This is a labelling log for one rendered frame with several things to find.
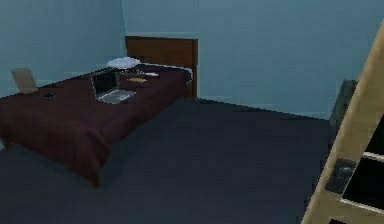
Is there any white pillow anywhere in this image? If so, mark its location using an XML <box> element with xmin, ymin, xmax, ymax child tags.
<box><xmin>106</xmin><ymin>56</ymin><xmax>142</xmax><ymax>70</ymax></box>

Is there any open grey laptop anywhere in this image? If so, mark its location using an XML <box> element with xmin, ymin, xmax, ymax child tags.
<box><xmin>89</xmin><ymin>70</ymin><xmax>137</xmax><ymax>105</ymax></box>

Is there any bed with dark red cover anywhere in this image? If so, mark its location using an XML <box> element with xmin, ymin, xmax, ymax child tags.
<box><xmin>0</xmin><ymin>35</ymin><xmax>199</xmax><ymax>188</ymax></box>

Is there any dark grey lump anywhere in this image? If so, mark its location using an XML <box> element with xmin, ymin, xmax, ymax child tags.
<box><xmin>324</xmin><ymin>157</ymin><xmax>358</xmax><ymax>194</ymax></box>

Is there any light wood shelf unit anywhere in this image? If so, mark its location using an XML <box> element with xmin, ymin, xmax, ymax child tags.
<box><xmin>300</xmin><ymin>18</ymin><xmax>384</xmax><ymax>224</ymax></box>

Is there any tan chair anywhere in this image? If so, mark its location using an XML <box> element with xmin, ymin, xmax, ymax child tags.
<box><xmin>10</xmin><ymin>67</ymin><xmax>39</xmax><ymax>95</ymax></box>

